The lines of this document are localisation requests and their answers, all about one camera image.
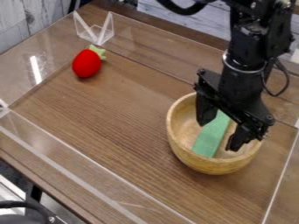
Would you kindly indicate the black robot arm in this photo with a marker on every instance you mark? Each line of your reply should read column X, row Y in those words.
column 260, row 38

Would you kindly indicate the black metal table frame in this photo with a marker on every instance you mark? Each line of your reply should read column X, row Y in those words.
column 33, row 195

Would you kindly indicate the green rectangular block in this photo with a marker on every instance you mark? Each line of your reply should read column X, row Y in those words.
column 211, row 134

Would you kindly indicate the light wooden bowl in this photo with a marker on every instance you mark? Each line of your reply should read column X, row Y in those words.
column 183, row 130

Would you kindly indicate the clear acrylic corner bracket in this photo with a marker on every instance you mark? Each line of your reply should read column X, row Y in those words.
column 97, row 35

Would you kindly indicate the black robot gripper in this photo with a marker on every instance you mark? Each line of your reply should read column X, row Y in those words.
column 233, row 93

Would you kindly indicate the clear acrylic tray wall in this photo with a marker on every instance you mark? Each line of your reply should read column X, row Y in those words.
column 96, row 194

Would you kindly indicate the red toy strawberry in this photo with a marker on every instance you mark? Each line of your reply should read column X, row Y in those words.
column 87, row 62

